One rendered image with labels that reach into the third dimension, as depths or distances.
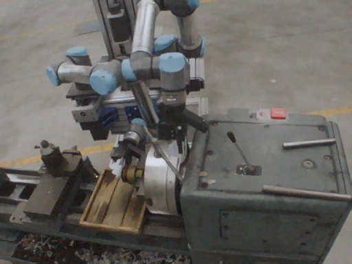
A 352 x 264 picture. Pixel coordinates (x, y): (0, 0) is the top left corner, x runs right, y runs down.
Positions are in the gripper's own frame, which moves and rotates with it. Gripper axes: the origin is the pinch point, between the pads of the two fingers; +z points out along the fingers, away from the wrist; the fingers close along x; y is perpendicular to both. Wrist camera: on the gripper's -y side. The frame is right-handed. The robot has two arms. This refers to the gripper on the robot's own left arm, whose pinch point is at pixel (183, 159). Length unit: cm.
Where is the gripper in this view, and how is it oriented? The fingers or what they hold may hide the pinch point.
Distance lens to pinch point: 106.5
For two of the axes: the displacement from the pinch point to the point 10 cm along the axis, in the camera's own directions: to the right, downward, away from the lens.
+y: -9.8, -0.5, 2.0
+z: 0.5, 8.9, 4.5
